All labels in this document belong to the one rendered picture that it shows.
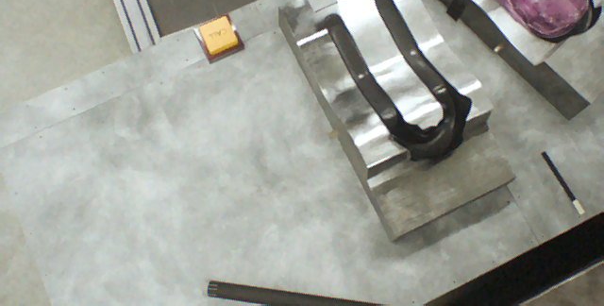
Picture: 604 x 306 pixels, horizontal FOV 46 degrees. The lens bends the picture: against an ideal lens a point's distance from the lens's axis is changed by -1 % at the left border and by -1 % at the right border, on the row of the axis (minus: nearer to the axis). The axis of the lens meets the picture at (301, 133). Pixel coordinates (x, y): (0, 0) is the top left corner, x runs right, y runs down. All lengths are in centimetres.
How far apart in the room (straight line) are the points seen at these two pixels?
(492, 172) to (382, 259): 26
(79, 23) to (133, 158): 110
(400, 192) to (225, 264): 36
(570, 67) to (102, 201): 93
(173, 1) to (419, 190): 113
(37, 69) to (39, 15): 19
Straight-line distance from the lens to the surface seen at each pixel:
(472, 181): 139
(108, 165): 145
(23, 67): 248
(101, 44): 244
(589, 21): 156
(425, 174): 137
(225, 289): 134
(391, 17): 144
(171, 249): 140
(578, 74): 146
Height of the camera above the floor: 217
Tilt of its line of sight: 74 degrees down
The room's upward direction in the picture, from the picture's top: 4 degrees clockwise
